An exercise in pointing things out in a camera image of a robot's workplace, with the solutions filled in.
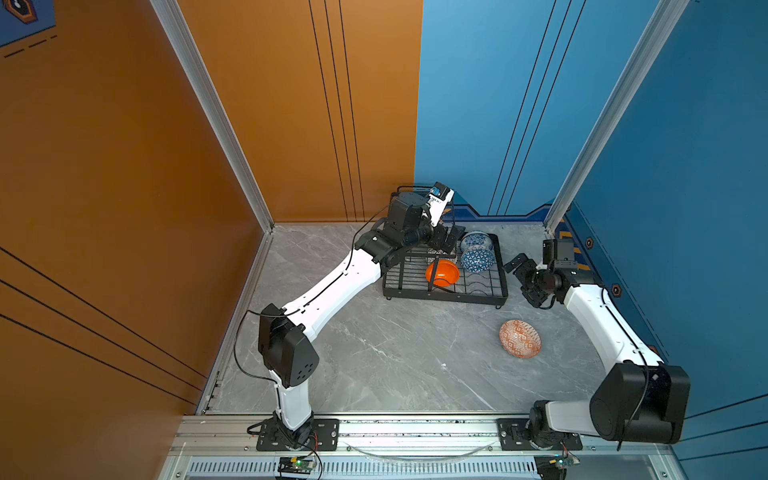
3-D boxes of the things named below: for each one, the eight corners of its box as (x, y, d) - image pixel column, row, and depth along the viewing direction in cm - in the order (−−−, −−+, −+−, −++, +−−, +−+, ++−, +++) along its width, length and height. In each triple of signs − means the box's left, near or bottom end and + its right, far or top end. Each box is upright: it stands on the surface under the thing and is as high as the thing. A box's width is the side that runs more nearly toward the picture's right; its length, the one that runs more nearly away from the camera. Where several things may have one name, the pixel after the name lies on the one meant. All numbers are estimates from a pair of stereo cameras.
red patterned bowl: (502, 358, 88) (506, 352, 84) (494, 326, 94) (498, 319, 91) (539, 358, 88) (545, 352, 84) (529, 326, 94) (534, 319, 91)
